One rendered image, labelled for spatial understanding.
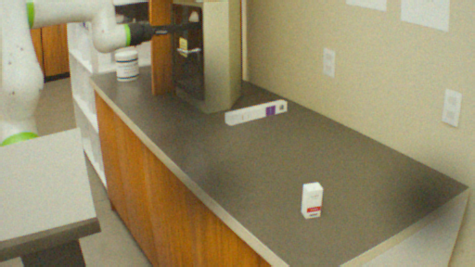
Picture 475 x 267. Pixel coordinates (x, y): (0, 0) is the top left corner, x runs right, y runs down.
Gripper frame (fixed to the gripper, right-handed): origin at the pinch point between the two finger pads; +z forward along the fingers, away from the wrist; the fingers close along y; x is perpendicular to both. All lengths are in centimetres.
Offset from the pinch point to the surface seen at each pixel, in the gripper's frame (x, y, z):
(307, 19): -1, -16, 48
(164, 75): 28.0, 32.4, 1.5
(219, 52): 11.7, -4.6, 11.4
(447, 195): 37, -106, 34
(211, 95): 29.1, -4.6, 7.1
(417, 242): 45, -109, 17
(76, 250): 49, -56, -66
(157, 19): 0.0, 32.5, -1.3
